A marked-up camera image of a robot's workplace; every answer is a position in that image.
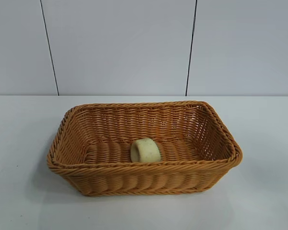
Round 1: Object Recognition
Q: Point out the tan woven wicker basket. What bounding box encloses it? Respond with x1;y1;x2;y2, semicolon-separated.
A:
47;100;244;197

